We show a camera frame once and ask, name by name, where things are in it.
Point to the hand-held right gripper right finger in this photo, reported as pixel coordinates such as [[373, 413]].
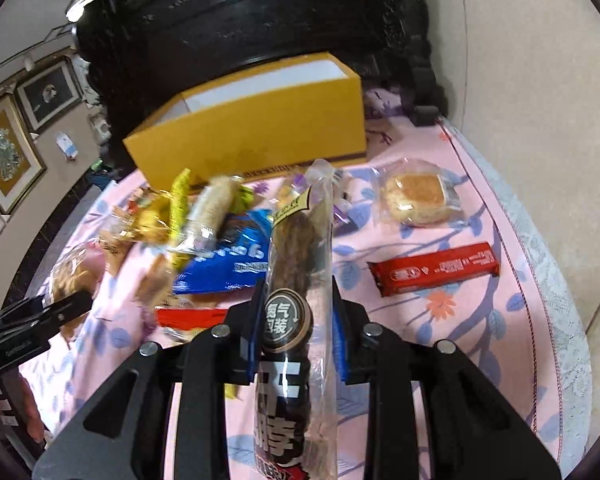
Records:
[[339, 340]]

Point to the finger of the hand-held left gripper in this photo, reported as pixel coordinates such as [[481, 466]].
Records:
[[65, 309]]

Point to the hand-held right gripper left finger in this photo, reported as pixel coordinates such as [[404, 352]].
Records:
[[252, 332]]

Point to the dark meat stick packet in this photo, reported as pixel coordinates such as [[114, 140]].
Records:
[[295, 250]]

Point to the yellow cardboard box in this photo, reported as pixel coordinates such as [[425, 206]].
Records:
[[260, 130]]

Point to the person's left hand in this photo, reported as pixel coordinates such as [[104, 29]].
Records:
[[31, 410]]

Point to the brown pastry clear packet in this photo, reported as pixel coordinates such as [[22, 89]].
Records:
[[72, 270]]

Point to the flat red packet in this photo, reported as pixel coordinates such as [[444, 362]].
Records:
[[190, 321]]

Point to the pink floral tablecloth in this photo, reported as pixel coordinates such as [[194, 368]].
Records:
[[405, 320]]

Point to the blue snack packet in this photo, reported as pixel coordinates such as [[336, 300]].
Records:
[[225, 265]]

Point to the beige biscuit clear packet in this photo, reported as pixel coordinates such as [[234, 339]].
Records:
[[160, 280]]

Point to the red snack bar packet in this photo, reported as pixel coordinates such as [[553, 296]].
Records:
[[435, 267]]

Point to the orange snack packet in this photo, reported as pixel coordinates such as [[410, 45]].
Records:
[[147, 217]]

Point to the small purple white packet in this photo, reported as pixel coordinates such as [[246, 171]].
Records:
[[342, 205]]

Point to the round pastry clear packet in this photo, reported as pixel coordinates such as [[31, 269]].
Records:
[[417, 197]]

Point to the gold framed picture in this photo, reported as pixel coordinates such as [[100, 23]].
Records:
[[2, 152]]

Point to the dark framed picture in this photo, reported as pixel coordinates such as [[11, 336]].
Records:
[[50, 92]]

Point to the dark carved wooden furniture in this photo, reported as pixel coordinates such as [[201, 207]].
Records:
[[260, 15]]

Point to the white wall device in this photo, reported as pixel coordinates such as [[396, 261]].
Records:
[[67, 146]]

